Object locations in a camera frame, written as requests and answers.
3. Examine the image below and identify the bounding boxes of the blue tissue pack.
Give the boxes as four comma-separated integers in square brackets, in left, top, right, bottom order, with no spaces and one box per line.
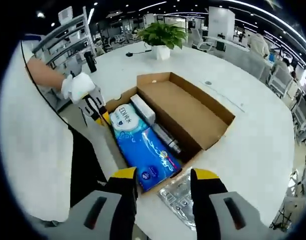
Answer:
[115,126,183,193]

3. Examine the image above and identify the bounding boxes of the black thermos bottle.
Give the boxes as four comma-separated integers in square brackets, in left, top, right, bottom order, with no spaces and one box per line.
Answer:
[84,51,97,74]

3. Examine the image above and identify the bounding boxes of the brown cardboard shoe box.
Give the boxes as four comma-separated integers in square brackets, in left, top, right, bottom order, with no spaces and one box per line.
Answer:
[104,71,236,195]

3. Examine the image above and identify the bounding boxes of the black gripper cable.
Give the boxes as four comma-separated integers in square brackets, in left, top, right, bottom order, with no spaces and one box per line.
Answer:
[20,39,71,126]

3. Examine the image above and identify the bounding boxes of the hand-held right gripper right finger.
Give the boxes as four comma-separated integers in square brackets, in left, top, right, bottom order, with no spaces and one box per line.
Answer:
[190,167,271,240]

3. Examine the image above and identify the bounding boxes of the white medicine box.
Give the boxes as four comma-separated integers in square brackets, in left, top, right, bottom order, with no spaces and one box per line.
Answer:
[130,94,156,125]

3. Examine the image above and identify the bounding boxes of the clear plastic blister pack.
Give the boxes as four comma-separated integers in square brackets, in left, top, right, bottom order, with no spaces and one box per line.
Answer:
[156,167,201,231]

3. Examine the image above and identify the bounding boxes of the person's black trousers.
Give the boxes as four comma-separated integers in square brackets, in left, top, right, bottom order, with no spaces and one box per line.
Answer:
[67,123,111,208]

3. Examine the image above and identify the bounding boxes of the white table cable hatch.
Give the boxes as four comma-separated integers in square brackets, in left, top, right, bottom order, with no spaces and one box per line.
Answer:
[199,79,246,113]

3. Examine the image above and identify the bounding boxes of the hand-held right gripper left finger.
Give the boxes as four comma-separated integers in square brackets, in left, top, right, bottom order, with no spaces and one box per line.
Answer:
[67,166,139,240]

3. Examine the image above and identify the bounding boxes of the potted green plant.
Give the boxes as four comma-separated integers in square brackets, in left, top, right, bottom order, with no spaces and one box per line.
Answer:
[136,21,188,61]

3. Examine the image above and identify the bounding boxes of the metal shelving rack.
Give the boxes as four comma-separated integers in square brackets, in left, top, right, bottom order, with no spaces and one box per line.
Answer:
[32,6,96,72]

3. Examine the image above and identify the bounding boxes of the person's white shirt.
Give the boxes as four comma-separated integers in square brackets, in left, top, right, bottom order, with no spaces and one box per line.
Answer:
[0,41,75,223]

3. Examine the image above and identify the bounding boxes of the silver metal bottle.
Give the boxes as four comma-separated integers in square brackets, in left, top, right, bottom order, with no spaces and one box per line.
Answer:
[152,123,187,161]

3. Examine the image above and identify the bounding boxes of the white office chair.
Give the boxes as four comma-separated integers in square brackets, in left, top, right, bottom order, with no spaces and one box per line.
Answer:
[291,94,306,142]
[267,65,293,99]

